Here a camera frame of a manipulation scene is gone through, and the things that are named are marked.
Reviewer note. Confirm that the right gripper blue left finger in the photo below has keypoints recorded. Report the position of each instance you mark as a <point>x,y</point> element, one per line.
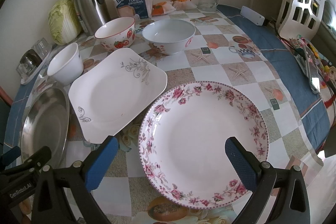
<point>50,202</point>

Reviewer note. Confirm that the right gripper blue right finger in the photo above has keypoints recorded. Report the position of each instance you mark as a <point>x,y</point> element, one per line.
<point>261,178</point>

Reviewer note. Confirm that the stainless steel round tray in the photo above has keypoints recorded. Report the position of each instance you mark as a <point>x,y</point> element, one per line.
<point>46,124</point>

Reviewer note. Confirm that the floral round plate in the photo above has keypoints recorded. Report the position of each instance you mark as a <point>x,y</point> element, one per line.
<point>182,140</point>

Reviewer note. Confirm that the small white bowl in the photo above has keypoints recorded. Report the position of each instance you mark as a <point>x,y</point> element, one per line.
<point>67,65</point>

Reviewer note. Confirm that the strawberry red-rimmed bowl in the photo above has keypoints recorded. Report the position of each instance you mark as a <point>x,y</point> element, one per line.
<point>116,34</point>

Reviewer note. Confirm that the large white bowl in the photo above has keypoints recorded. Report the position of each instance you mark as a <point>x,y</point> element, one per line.
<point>169,36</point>

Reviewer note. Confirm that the white square plate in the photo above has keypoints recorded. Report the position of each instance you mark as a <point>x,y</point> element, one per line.
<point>109,96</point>

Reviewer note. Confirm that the white tray with glasses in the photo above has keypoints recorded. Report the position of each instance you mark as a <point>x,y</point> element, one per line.
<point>33,60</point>

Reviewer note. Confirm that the colourful items pile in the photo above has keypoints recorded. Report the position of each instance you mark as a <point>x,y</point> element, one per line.
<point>319,72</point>

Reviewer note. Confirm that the napa cabbage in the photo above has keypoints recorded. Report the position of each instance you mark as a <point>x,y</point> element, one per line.
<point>63,22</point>

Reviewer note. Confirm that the stainless steel thermos jug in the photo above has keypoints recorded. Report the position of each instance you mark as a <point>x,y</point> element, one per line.
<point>92,14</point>

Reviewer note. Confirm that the orange snack packet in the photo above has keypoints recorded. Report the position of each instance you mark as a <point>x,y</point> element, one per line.
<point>162,8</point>
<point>183,4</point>

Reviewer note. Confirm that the white power strip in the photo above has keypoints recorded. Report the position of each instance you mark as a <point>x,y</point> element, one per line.
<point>252,15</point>

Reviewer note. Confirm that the white plastic chair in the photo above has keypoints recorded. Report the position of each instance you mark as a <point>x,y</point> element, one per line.
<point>303,18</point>

